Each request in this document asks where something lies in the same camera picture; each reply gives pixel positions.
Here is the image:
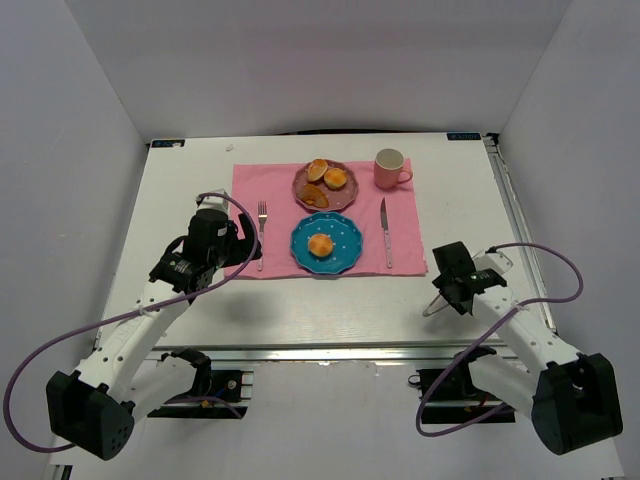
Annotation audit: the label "blue label right corner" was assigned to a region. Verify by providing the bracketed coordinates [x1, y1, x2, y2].
[446, 132, 482, 141]

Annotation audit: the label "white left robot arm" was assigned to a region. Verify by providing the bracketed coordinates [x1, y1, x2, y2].
[46, 206, 261, 460]

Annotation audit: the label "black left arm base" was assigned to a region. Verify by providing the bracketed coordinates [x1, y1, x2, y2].
[147, 348, 253, 420]

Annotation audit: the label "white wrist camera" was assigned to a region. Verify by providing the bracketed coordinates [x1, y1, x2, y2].
[196, 189, 229, 214]
[472, 249, 514, 275]

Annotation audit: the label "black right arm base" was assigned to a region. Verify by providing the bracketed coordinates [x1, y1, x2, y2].
[407, 357, 516, 433]

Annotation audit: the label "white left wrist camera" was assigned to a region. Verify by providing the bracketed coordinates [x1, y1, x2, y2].
[196, 189, 229, 214]

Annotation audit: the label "blue label left corner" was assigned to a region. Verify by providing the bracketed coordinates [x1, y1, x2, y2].
[150, 139, 185, 148]

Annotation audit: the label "knife with pink handle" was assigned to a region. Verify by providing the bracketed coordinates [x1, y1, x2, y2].
[380, 197, 393, 269]

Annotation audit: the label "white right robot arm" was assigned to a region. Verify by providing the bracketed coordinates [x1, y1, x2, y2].
[422, 242, 623, 455]

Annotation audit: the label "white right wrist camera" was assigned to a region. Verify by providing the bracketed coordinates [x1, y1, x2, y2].
[472, 249, 514, 275]

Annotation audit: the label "fork with pink handle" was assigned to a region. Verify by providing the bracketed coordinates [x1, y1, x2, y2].
[257, 200, 268, 272]

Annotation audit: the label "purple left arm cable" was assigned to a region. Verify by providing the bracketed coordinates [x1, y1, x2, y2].
[3, 192, 261, 453]

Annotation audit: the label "aluminium rail right side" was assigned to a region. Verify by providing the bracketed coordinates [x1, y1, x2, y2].
[482, 135, 556, 331]

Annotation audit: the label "pink scalloped plate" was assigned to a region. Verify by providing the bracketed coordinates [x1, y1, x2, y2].
[292, 160, 359, 212]

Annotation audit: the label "blue label corner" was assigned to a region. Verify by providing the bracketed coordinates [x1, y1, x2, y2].
[150, 139, 185, 148]
[446, 132, 482, 141]

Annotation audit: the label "blue polka dot plate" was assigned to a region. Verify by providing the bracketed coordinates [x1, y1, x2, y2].
[290, 212, 363, 275]

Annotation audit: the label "pink cloth placemat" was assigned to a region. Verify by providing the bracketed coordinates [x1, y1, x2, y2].
[231, 161, 428, 279]

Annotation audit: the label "pink ceramic mug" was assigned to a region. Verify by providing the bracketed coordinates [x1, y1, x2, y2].
[374, 148, 413, 190]

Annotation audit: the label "metal tongs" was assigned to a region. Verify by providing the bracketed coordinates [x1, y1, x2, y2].
[422, 294, 449, 318]

